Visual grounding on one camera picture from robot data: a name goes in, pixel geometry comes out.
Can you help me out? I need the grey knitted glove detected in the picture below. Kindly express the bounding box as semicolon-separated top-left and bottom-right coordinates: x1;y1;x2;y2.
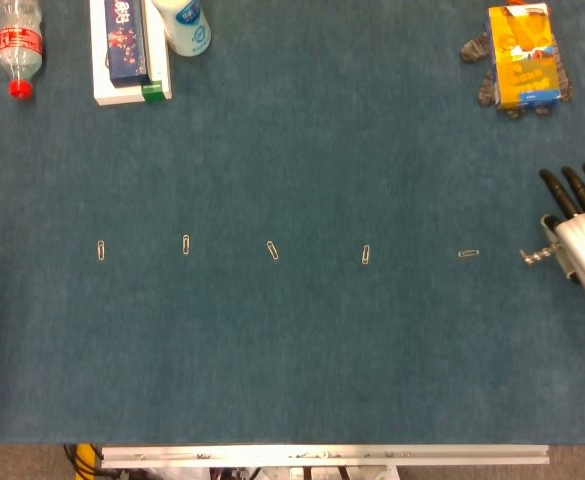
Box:
459;0;574;120

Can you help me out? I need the clear plastic bottle red cap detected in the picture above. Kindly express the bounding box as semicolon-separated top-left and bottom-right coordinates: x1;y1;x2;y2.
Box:
0;0;46;100

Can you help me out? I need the teal felt table cover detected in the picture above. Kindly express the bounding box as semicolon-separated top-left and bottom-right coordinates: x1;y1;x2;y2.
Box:
0;0;585;446

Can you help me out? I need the dark blue printed carton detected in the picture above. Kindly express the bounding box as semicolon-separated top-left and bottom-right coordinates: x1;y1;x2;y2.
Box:
103;0;154;89

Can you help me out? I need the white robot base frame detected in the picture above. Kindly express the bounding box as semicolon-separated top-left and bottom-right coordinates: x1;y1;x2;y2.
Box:
121;464;399;480

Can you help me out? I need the yellow snack box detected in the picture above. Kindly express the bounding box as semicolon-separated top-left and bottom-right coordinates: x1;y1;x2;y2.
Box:
486;2;562;112

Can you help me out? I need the white flat box green corner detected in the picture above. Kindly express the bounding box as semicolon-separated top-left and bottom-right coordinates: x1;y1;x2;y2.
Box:
90;0;174;107

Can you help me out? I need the white light-blue drink bottle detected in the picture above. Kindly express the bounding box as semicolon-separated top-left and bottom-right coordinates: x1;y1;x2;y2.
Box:
151;0;213;58

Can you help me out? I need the silver magnetic bead rod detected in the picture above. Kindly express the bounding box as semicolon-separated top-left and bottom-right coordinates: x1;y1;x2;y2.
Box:
521;243;560;268

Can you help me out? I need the aluminium profile rail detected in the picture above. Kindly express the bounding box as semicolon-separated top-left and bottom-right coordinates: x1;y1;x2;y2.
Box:
100;444;550;469

